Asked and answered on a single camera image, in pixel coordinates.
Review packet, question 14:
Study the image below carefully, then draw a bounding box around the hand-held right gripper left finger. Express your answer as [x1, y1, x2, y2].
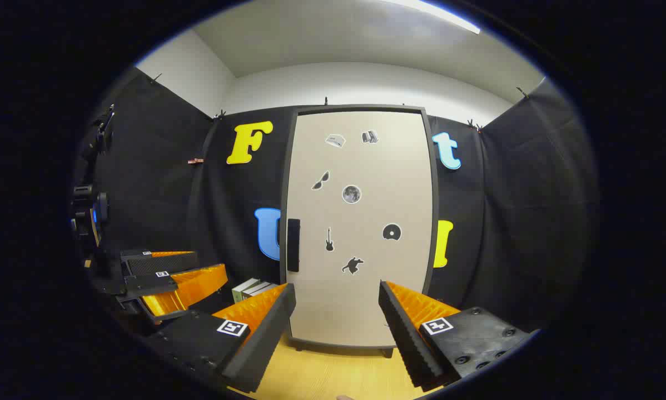
[144, 282, 297, 394]

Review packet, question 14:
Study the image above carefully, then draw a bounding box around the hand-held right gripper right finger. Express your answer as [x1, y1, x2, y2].
[379, 279, 539, 389]

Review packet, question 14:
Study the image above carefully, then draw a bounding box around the beige cabinet door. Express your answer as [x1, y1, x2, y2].
[286, 110, 434, 342]

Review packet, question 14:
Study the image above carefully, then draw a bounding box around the black cabinet door handle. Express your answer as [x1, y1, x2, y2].
[287, 218, 301, 273]

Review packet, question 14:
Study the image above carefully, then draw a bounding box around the dark grey cabinet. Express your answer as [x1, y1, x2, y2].
[280, 104, 440, 359]

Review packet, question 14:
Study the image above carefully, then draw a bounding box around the black backdrop cloth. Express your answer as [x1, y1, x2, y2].
[74, 67, 598, 334]

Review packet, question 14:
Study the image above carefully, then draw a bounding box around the long ceiling light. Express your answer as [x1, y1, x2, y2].
[389, 0, 481, 35]

